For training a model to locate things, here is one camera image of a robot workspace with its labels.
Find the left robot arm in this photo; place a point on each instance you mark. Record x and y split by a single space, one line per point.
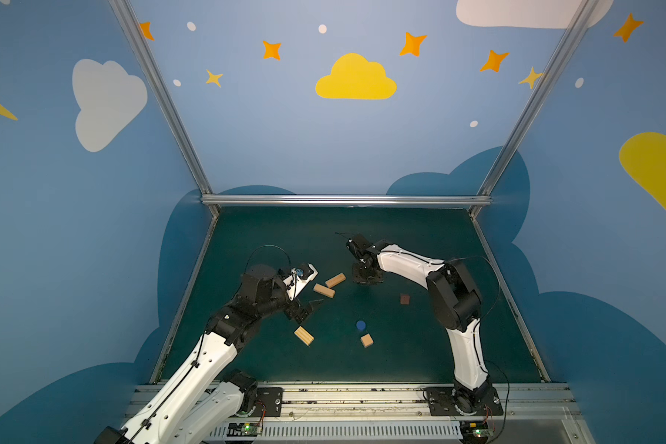
181 412

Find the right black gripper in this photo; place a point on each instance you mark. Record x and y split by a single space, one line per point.
366 268

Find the left controller board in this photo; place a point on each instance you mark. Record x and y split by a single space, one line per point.
243 430

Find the right diagonal aluminium post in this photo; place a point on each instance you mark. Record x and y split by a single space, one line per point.
562 54

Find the controller board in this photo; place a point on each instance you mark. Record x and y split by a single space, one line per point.
243 430
475 433

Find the right controller board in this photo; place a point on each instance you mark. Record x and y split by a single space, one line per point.
475 433

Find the long wood block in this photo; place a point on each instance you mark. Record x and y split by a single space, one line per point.
324 290
334 281

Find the wide wood block front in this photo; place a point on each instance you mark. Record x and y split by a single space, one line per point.
304 336

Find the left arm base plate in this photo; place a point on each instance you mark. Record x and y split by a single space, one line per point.
264 401

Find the diagonal aluminium post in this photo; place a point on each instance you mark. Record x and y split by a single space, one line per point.
131 27
562 54

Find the rear horizontal aluminium bar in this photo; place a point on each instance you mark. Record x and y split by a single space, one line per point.
344 200

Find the small wood cube front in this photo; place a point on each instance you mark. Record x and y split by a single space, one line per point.
367 340

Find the aluminium rail front frame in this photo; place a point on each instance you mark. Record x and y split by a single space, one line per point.
398 413

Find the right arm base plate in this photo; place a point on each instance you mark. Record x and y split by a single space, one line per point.
453 401

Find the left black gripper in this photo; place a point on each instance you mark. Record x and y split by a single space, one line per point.
299 308

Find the left diagonal aluminium post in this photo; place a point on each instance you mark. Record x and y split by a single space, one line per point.
131 27

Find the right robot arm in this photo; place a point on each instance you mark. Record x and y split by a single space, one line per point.
456 302

